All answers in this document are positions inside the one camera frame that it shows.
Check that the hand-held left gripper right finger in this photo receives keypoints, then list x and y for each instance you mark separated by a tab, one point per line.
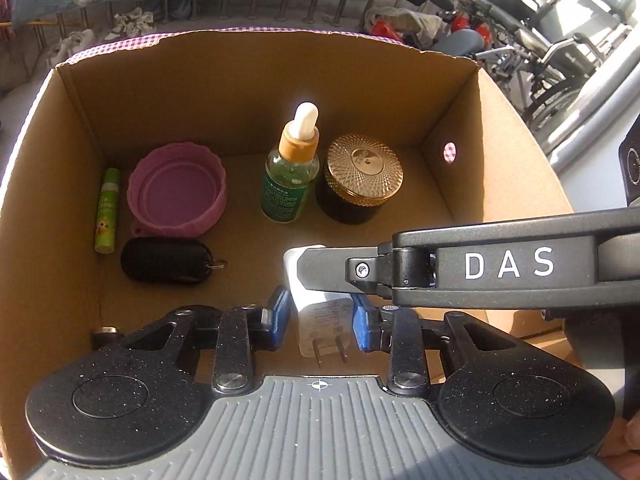
361	325

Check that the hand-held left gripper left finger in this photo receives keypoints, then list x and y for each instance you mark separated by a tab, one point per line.
280	317

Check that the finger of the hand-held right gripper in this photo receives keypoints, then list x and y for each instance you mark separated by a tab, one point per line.
325	267

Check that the white charger plug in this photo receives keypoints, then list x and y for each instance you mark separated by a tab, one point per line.
320	320

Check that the green dropper bottle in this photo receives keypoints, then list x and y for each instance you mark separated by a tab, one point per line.
285	185

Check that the dark jar gold lid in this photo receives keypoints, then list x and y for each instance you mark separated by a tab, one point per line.
360	165

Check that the black key pouch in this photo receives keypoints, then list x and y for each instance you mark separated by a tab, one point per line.
160	260

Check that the pink silicone bowl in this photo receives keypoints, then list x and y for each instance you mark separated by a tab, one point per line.
175	190

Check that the black cylinder gold tip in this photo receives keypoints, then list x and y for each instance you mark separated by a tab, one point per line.
105	335

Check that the green lip balm tube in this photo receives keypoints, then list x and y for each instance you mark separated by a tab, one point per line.
106	210

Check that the brown cardboard box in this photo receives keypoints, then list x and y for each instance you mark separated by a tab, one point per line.
225	85

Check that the person's right hand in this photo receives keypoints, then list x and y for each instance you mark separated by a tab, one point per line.
627	452

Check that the red toy vehicle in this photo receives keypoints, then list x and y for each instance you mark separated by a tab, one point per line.
382	29

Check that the beige cloth bag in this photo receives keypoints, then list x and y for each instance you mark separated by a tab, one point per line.
410	20

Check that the black wheelchair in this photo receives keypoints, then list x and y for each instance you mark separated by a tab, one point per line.
505	1

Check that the white sneaker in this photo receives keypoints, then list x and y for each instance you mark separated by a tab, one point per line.
80	39
121	24
144	20
57	54

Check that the yellow pole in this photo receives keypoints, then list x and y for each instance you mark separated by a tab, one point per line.
30	23

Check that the pink hanging clothes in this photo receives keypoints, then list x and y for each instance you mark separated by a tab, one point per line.
4	0

